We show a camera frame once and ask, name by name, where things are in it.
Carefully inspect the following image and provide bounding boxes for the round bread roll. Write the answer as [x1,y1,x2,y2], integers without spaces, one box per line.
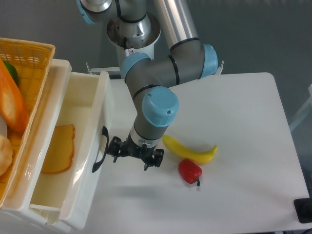
[0,135,13,175]

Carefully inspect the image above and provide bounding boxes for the white drawer cabinet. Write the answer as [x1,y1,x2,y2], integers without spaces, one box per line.
[0,59,72,234]

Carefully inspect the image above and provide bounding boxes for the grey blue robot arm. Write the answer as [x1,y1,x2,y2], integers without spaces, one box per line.
[77,0,218,168]

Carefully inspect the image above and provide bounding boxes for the toast bread slice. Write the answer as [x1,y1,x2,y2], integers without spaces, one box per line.
[41,124,75,174]

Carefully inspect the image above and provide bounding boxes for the orange baguette bread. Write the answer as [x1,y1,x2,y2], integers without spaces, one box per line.
[0,60,29,132]

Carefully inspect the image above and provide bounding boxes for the yellow woven basket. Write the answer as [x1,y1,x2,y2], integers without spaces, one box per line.
[0,38,55,204]

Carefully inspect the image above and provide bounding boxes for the white drawer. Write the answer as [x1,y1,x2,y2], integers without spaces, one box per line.
[31,71,114,233]

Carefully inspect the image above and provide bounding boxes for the green pepper toy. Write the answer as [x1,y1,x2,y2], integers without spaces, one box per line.
[3,61,19,86]

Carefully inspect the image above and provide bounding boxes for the yellow banana toy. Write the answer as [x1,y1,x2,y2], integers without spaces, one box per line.
[162,135,218,164]

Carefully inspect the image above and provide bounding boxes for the red bell pepper toy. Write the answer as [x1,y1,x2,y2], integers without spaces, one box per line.
[178,159,202,187]

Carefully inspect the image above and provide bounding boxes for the black device at edge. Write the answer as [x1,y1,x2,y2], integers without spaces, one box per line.
[293,198,312,223]

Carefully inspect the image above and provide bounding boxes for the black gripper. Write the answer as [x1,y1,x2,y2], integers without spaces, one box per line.
[107,136,164,171]

